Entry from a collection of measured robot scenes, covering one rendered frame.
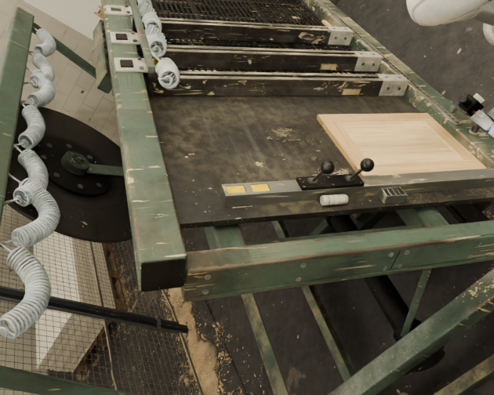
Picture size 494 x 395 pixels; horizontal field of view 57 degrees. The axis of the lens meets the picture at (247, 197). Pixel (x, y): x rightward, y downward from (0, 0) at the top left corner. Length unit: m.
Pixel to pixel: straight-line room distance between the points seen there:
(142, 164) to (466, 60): 2.45
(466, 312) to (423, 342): 0.19
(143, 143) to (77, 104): 5.64
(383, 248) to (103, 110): 6.07
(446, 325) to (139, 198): 1.17
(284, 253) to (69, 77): 5.90
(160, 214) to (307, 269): 0.38
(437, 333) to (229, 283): 0.94
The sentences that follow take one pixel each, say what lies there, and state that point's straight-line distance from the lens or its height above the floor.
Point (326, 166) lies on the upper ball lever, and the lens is 1.21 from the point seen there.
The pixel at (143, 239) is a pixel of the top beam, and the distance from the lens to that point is 0.99.
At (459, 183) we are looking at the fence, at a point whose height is 1.05.
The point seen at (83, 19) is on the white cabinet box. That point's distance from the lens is 5.16.
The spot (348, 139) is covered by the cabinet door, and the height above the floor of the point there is 1.27.
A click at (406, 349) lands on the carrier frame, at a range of 1.85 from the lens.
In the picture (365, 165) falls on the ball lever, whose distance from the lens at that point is 1.27.
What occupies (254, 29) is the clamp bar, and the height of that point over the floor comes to 1.37.
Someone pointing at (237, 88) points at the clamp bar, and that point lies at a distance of 1.76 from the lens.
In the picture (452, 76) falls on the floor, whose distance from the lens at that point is 3.24.
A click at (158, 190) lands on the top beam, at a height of 1.90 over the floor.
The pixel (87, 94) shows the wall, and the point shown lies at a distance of 6.86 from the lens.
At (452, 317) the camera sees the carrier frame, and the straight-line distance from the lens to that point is 1.78.
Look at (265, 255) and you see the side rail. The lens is 1.06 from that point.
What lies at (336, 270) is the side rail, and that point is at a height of 1.49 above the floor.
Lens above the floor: 2.38
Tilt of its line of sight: 36 degrees down
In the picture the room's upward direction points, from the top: 66 degrees counter-clockwise
